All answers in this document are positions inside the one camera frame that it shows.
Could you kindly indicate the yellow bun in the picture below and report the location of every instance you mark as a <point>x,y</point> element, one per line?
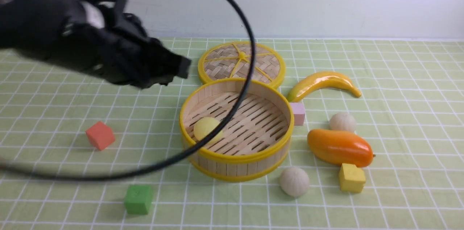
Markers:
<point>203,127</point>

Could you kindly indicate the yellow foam cube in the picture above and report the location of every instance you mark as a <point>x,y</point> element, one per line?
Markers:
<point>351,178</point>

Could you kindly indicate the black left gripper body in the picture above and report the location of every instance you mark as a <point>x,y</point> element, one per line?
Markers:
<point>108,43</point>

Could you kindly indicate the green checkered tablecloth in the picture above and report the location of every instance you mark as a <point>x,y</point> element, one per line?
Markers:
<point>411,113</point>

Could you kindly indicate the bamboo steamer tray yellow rim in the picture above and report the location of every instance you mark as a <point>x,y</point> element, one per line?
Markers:
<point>256,140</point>

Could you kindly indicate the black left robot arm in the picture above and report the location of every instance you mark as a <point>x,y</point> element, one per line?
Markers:
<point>34,27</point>

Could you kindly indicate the woven bamboo steamer lid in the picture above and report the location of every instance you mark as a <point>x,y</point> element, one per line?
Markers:
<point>232,60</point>

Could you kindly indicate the pink foam cube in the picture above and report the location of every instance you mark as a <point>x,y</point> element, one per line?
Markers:
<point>299,113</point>

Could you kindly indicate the green foam cube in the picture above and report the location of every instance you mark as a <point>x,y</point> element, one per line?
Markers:
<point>138,199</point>

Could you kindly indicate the red foam cube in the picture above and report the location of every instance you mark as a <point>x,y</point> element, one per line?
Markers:
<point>100,135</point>

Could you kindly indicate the white bun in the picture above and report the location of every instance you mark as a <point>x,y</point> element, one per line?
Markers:
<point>294,181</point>
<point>343,121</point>

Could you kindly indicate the orange toy mango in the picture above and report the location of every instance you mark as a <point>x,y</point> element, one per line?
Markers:
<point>339,147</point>

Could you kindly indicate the yellow toy banana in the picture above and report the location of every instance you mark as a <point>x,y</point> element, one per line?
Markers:
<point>322,80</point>

